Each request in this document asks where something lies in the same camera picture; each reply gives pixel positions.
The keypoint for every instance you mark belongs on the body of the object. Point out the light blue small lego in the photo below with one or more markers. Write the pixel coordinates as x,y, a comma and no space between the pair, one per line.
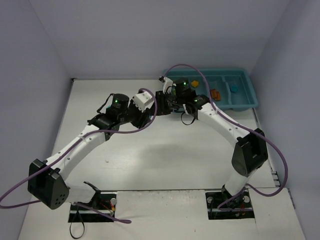
233,89

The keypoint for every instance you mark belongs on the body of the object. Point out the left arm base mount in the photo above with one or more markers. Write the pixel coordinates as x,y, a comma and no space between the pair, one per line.
102,201

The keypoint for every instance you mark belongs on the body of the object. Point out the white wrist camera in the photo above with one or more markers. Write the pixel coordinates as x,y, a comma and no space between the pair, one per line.
143,100
167,84

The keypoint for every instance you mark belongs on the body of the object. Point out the brown lego brick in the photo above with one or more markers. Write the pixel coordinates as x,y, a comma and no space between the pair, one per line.
217,96

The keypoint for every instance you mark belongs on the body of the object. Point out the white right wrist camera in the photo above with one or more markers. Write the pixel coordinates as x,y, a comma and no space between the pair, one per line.
167,84

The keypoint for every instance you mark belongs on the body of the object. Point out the brown lego plate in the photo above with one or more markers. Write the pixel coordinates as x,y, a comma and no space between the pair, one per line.
213,93

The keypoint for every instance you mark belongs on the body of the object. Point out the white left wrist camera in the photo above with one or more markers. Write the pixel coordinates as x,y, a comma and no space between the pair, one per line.
143,100

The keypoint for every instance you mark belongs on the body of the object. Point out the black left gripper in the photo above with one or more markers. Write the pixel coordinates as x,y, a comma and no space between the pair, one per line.
139,118

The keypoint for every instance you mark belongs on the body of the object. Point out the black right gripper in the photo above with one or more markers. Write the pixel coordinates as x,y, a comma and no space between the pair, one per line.
160,103

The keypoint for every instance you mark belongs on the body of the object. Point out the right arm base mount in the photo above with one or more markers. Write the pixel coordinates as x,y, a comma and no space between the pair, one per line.
222,206

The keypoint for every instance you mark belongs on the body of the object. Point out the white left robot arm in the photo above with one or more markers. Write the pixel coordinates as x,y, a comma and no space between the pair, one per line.
48,178

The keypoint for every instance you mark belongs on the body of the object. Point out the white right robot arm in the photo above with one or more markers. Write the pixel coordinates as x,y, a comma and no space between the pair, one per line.
249,150

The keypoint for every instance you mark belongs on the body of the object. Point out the teal divided plastic tray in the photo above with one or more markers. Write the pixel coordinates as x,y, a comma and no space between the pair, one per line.
221,79

